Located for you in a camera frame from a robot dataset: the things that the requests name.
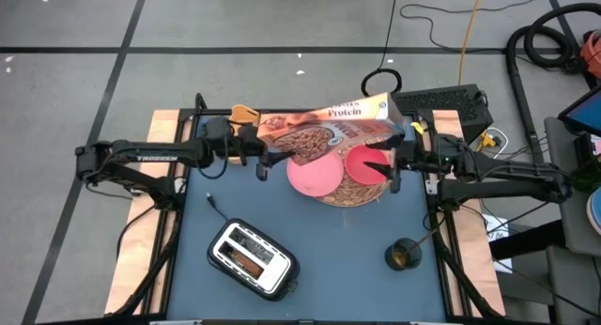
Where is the white paper sheet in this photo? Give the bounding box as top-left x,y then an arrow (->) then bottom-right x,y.
483,214 -> 514,274

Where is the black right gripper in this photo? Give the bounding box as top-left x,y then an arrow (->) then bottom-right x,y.
362,126 -> 434,194

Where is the black table frame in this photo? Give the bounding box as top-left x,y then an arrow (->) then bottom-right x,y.
107,93 -> 506,322

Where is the pink plate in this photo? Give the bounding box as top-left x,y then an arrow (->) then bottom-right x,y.
285,150 -> 345,198

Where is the black coiled floor cable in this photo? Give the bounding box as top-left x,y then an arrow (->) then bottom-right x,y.
360,0 -> 403,99

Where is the orange plastic basket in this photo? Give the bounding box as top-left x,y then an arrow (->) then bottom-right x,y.
227,103 -> 261,165

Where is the grey side cabinet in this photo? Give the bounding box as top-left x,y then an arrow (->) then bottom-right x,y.
544,116 -> 601,256

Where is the gold spoon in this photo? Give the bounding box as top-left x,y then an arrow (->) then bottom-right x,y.
396,229 -> 433,265

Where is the black computer case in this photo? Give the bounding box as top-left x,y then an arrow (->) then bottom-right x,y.
392,84 -> 494,146

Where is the dark round cup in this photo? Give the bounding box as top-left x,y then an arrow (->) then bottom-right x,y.
384,237 -> 424,272

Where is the black tablet screen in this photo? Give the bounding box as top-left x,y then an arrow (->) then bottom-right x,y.
557,85 -> 601,138

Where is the black and silver toaster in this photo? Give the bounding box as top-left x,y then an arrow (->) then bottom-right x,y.
207,218 -> 301,302

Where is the white cable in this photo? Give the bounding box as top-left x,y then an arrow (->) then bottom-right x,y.
478,126 -> 510,171

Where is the black desk leg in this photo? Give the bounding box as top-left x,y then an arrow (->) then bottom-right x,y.
487,219 -> 567,261

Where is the red bowl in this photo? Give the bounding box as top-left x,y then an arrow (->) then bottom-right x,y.
345,145 -> 391,186

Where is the thin black floor cable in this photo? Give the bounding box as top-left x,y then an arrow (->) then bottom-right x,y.
399,0 -> 569,54

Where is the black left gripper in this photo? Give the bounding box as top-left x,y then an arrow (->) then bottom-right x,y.
227,122 -> 298,182

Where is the yellow floor cable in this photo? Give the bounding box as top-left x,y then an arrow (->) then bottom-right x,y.
458,0 -> 485,85

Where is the black toaster power cable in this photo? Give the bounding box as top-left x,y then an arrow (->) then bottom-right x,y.
206,192 -> 231,223

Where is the round woven placemat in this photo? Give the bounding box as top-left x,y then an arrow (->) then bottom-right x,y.
315,144 -> 395,208

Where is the blue plate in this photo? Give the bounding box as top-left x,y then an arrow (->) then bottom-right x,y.
585,187 -> 601,236

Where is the protein cereal box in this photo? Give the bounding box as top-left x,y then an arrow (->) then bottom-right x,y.
256,91 -> 406,166

